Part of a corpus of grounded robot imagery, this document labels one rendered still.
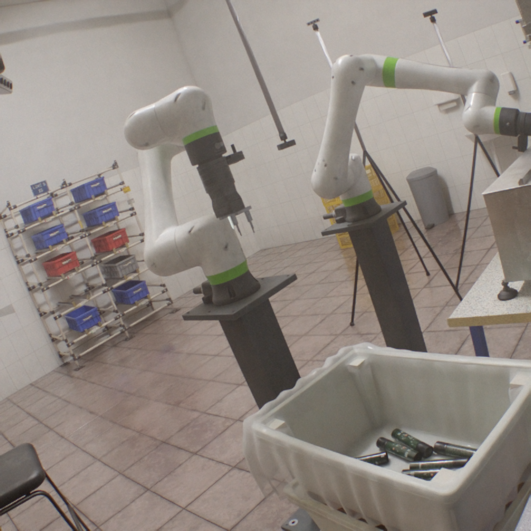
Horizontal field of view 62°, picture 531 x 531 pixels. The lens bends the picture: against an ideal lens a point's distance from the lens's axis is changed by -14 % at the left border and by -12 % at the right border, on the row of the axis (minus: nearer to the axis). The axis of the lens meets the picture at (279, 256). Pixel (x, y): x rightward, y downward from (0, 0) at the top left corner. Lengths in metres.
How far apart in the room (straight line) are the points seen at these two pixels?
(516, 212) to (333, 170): 0.78
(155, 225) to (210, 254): 0.21
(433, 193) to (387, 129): 0.97
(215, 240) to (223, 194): 0.23
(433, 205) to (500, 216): 4.14
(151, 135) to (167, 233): 0.36
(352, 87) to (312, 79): 4.56
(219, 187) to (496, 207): 0.65
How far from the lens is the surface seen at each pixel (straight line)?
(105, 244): 5.67
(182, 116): 1.18
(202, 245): 1.39
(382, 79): 1.77
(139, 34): 7.54
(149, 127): 1.21
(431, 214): 5.32
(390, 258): 1.96
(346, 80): 1.63
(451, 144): 5.43
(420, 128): 5.55
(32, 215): 5.37
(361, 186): 1.88
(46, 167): 6.18
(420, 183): 5.24
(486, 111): 1.62
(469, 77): 1.69
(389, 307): 2.00
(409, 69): 1.74
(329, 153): 1.71
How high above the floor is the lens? 1.26
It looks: 11 degrees down
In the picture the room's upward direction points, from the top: 21 degrees counter-clockwise
